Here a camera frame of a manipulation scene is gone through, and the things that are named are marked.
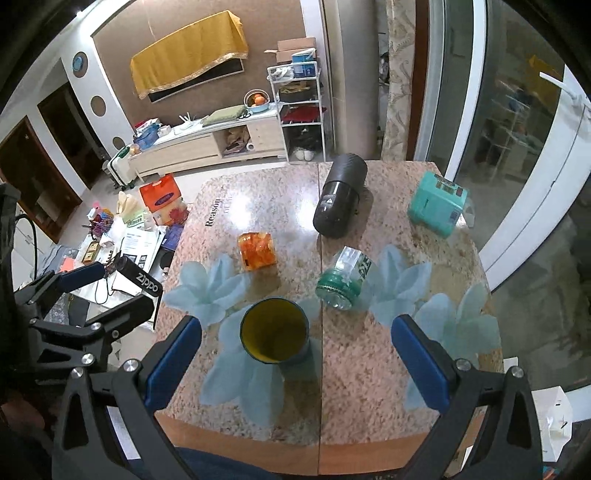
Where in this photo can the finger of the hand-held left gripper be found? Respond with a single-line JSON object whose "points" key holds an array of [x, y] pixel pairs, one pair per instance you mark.
{"points": [[124, 308], [78, 277]]}

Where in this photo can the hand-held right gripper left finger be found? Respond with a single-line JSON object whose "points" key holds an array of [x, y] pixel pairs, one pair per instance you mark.
{"points": [[173, 362]]}

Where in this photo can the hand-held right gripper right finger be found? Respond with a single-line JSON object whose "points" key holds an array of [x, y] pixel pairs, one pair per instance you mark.
{"points": [[420, 364]]}

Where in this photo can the blue cup with yellow inside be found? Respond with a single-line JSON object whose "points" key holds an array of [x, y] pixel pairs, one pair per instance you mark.
{"points": [[274, 334]]}

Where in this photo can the black lettered box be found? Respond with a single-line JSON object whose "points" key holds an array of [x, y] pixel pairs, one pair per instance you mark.
{"points": [[138, 279]]}

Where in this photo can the pile of papers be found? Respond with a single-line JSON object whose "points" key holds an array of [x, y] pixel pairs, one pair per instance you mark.
{"points": [[138, 244]]}

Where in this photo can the glass bottle with green cap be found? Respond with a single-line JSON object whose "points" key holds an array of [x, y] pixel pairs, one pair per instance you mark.
{"points": [[344, 281]]}

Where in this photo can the orange bag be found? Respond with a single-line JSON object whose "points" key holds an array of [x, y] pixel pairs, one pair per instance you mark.
{"points": [[161, 196]]}

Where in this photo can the white suitcase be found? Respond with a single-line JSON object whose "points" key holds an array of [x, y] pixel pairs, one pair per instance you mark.
{"points": [[121, 168]]}

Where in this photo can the orange translucent cube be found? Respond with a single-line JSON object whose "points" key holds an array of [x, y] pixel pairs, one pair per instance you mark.
{"points": [[257, 250]]}

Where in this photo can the white paper box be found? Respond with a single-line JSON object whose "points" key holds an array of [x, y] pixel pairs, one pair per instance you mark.
{"points": [[551, 424]]}

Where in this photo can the blue basket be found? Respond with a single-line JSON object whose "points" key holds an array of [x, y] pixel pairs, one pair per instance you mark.
{"points": [[147, 137]]}

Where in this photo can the teal box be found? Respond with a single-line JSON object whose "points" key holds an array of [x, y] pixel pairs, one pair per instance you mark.
{"points": [[438, 203]]}

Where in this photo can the light wooden television cabinet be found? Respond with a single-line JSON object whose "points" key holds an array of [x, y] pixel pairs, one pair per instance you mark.
{"points": [[207, 145]]}

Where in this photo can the black cylindrical speaker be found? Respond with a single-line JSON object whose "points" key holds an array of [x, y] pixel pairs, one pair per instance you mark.
{"points": [[339, 196]]}

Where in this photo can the green cushion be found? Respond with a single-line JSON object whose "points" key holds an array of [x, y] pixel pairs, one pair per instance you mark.
{"points": [[224, 114]]}

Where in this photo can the white shoes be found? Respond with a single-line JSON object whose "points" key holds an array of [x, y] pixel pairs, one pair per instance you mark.
{"points": [[302, 154]]}

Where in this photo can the yellow cloth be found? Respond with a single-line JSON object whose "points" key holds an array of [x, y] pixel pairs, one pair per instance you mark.
{"points": [[184, 55]]}

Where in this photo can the bowl of fruit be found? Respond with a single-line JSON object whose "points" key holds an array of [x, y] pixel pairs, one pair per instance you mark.
{"points": [[257, 99]]}

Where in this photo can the white metal shelf rack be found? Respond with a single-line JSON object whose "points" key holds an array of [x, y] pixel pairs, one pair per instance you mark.
{"points": [[300, 110]]}

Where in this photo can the glass sliding door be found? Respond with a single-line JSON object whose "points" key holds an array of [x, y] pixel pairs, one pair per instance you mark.
{"points": [[508, 115]]}

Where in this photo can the patterned curtain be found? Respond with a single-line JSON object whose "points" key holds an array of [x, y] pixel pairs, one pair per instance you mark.
{"points": [[399, 83]]}

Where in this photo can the cardboard box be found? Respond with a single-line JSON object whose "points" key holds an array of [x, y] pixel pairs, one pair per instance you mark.
{"points": [[295, 48]]}

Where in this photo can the wall television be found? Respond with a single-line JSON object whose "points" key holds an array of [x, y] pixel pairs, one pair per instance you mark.
{"points": [[198, 81]]}

